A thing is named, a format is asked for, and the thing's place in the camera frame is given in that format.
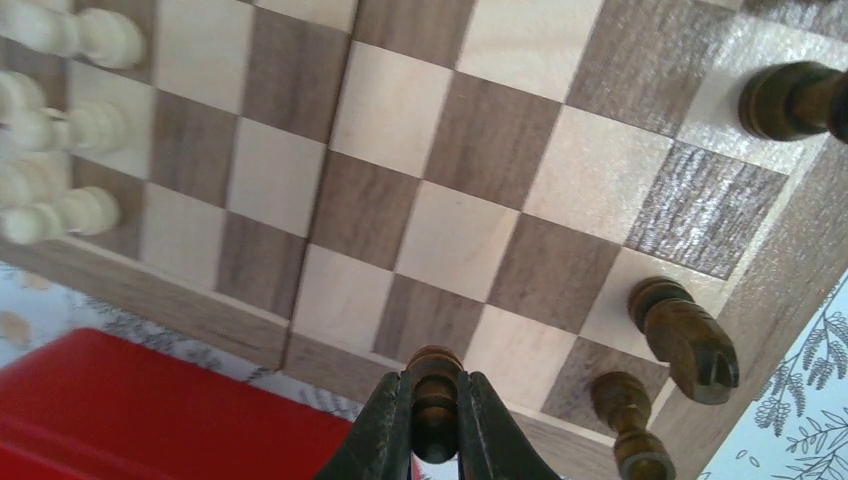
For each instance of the dark wooden rook piece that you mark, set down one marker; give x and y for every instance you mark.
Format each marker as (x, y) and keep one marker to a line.
(621, 402)

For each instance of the wooden chess board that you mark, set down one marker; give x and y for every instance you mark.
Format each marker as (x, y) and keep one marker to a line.
(324, 187)

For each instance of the light wooden chess piece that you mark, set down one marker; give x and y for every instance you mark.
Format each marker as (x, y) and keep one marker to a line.
(85, 211)
(19, 93)
(106, 38)
(92, 126)

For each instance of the dark wooden pawn piece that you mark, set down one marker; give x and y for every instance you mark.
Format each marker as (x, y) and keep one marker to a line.
(434, 371)

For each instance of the black chess piece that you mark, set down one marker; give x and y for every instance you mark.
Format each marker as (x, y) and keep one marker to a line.
(794, 101)

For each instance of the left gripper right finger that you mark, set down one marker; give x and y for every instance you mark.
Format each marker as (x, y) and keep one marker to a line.
(491, 445)

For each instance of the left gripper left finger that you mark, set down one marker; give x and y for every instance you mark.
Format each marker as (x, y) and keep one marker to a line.
(379, 444)

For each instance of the red plastic tray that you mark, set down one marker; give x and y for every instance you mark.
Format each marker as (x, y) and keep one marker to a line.
(93, 406)

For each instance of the dark wooden knight piece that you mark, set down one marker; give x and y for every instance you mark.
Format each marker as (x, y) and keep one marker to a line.
(701, 356)

